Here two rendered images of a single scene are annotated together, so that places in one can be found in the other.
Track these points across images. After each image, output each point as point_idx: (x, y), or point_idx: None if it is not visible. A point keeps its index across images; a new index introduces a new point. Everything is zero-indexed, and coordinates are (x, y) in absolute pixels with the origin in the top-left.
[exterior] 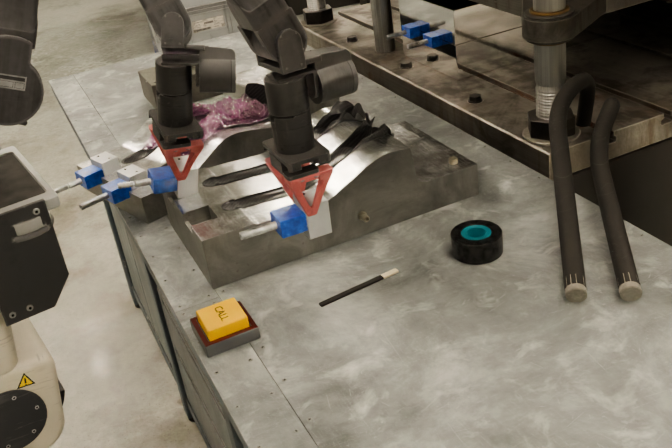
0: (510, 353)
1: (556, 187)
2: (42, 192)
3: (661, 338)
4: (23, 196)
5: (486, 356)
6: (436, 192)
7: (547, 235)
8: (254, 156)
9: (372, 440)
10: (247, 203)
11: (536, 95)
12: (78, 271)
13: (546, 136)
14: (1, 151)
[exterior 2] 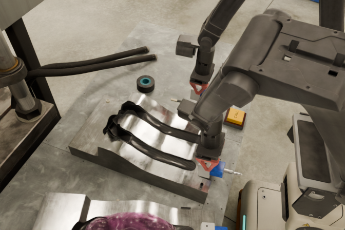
0: (184, 61)
1: (117, 63)
2: (298, 121)
3: (158, 42)
4: (306, 126)
5: (189, 64)
6: None
7: (125, 75)
8: (153, 172)
9: None
10: (191, 139)
11: (27, 100)
12: None
13: (41, 107)
14: (308, 183)
